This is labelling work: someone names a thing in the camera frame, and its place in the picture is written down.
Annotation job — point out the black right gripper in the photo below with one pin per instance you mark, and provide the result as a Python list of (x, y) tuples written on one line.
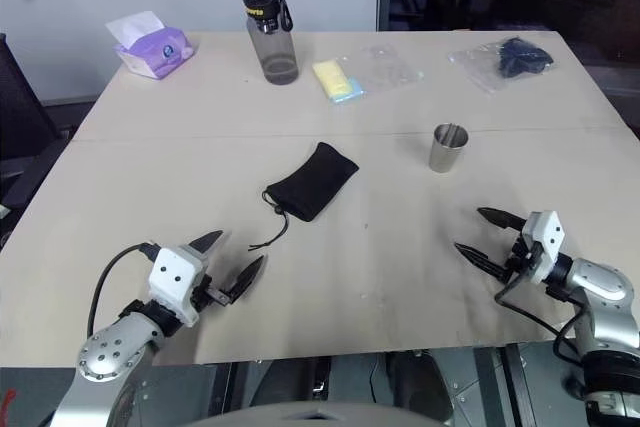
[(522, 259)]

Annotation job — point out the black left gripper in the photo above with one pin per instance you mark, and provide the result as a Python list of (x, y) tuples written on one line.
[(209, 292)]

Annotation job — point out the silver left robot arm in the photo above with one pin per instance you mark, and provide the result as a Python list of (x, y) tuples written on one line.
[(111, 347)]

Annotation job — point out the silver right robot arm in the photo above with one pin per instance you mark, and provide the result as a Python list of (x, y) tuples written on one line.
[(600, 307)]

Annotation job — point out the metal cup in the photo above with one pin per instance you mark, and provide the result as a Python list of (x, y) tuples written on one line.
[(447, 149)]

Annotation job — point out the dark rounded shape under table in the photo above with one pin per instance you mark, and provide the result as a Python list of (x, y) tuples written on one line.
[(415, 382)]

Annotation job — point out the plastic bag with black item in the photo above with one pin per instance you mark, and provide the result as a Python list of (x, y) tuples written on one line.
[(505, 63)]

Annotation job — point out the grey robot body top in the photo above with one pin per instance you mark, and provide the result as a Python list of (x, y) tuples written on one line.
[(320, 414)]

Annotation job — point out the clear empty plastic bag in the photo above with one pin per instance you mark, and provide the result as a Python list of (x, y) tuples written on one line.
[(387, 67)]

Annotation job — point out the yellow and blue cloth pack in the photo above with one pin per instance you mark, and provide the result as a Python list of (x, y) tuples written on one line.
[(337, 81)]

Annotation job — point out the purple tissue pack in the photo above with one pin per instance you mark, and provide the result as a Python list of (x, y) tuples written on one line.
[(150, 47)]

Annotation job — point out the grey water bottle black lid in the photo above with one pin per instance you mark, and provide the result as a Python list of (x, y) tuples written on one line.
[(272, 32)]

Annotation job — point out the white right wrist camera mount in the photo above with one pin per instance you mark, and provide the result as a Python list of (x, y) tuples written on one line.
[(544, 242)]

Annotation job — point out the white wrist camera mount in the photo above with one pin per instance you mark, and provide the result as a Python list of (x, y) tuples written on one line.
[(175, 273), (544, 242)]

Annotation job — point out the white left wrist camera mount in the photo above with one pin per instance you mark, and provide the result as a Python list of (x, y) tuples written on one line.
[(175, 273)]

